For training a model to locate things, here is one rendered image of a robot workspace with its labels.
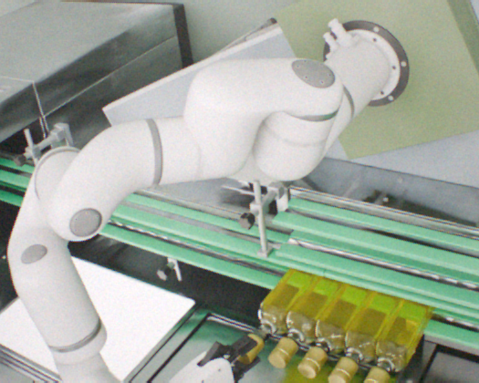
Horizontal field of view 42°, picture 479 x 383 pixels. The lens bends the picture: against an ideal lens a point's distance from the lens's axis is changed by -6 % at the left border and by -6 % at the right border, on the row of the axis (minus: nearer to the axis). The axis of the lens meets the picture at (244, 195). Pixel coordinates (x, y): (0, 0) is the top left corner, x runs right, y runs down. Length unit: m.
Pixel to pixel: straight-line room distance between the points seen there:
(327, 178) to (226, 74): 0.54
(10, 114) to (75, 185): 1.08
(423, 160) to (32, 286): 0.77
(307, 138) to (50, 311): 0.39
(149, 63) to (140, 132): 1.43
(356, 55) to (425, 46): 0.11
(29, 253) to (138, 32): 1.40
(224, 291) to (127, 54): 0.92
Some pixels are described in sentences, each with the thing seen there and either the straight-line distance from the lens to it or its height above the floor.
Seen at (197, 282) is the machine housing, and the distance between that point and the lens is 1.56.
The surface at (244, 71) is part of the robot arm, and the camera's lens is 0.79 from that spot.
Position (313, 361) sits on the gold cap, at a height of 1.15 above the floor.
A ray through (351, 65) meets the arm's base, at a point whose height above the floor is 0.94.
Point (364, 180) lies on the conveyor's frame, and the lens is 1.26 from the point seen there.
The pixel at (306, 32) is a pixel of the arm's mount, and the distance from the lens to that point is 1.14.
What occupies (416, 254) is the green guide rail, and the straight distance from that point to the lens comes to 1.11.
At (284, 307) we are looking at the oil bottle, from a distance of 1.18.
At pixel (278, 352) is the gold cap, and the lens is 1.12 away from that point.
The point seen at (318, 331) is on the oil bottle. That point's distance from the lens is 1.14.
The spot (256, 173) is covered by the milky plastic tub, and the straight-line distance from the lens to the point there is 1.36.
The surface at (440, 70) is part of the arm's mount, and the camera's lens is 1.06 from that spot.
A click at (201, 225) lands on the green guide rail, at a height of 0.92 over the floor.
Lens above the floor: 1.78
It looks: 43 degrees down
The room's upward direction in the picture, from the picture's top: 135 degrees counter-clockwise
